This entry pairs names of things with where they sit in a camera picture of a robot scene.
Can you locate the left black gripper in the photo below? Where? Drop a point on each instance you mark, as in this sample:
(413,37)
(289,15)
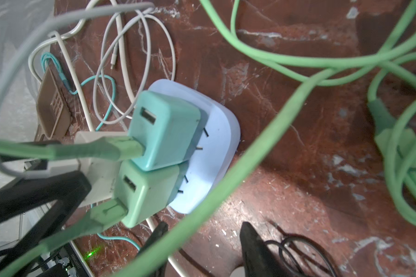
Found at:
(60,183)

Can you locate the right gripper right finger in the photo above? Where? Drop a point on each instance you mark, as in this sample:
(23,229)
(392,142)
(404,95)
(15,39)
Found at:
(258,260)

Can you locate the blue power socket block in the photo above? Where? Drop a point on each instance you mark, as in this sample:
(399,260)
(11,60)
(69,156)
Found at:
(215,149)

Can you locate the green charger on blue block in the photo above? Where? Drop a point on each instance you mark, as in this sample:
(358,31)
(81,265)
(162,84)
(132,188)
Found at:
(146,193)

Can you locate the teal charger on blue block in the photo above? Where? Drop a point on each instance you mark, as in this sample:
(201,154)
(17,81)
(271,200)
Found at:
(165,126)

